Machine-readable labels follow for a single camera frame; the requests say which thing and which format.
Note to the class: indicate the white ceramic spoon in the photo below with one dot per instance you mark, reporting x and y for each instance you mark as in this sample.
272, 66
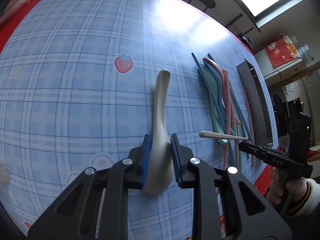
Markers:
160, 166

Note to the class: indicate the pink plastic spoon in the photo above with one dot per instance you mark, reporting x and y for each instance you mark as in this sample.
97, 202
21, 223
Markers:
216, 82

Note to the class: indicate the beige chopstick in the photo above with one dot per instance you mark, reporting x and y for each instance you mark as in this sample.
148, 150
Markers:
213, 135

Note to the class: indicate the blue plaid table mat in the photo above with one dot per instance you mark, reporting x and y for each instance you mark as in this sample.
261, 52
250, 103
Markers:
77, 82

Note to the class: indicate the green chopstick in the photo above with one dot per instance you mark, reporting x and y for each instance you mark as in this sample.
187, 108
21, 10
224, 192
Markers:
236, 141

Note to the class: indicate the electric rice cooker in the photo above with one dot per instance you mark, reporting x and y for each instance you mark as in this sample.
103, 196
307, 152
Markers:
245, 40

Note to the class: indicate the blue plastic spoon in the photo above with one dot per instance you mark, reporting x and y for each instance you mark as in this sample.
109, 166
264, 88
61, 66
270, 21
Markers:
216, 97

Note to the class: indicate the pink chopstick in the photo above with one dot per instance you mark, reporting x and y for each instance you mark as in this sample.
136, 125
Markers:
227, 101

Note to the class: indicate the stainless steel utensil holder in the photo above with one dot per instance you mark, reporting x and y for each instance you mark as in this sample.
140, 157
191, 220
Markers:
257, 103

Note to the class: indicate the person's right hand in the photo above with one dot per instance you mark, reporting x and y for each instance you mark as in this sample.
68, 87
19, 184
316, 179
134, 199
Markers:
297, 188

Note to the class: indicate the green plastic spoon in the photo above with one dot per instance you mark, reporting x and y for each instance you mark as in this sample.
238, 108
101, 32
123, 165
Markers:
218, 125

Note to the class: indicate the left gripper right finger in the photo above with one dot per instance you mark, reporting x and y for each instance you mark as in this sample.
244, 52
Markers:
247, 214

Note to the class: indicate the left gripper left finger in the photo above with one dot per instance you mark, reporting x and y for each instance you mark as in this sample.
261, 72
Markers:
94, 204

